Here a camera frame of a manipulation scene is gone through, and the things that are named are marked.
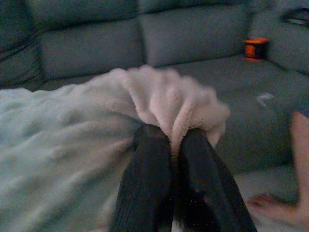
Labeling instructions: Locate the dark flat object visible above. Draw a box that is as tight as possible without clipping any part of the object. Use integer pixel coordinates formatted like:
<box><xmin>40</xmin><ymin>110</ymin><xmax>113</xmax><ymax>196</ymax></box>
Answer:
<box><xmin>281</xmin><ymin>7</ymin><xmax>309</xmax><ymax>27</ymax></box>

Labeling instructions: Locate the grey fabric sofa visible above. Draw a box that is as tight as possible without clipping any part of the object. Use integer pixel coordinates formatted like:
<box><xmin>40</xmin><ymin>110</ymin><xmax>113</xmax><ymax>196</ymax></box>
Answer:
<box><xmin>0</xmin><ymin>0</ymin><xmax>309</xmax><ymax>201</ymax></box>

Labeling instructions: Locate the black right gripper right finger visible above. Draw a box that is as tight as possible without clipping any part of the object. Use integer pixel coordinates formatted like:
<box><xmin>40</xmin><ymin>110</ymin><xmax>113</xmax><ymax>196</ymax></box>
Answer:
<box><xmin>179</xmin><ymin>128</ymin><xmax>258</xmax><ymax>232</ymax></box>

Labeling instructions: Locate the person's bare leg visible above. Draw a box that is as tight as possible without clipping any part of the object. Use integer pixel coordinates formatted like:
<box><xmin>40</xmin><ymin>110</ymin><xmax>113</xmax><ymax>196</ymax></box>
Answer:
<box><xmin>247</xmin><ymin>111</ymin><xmax>309</xmax><ymax>229</ymax></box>

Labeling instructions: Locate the fluffy pale blanket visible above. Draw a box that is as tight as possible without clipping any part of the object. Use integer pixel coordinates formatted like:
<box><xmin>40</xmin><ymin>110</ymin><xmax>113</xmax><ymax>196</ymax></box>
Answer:
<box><xmin>0</xmin><ymin>64</ymin><xmax>300</xmax><ymax>232</ymax></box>

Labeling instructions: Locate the orange and black box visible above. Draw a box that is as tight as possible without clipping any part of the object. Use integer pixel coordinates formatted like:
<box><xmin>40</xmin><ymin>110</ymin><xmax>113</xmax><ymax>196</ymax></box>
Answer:
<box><xmin>242</xmin><ymin>37</ymin><xmax>270</xmax><ymax>61</ymax></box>

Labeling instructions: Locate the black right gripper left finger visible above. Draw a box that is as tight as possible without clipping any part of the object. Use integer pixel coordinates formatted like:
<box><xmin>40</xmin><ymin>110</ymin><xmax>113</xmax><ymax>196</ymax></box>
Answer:
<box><xmin>110</xmin><ymin>125</ymin><xmax>175</xmax><ymax>232</ymax></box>

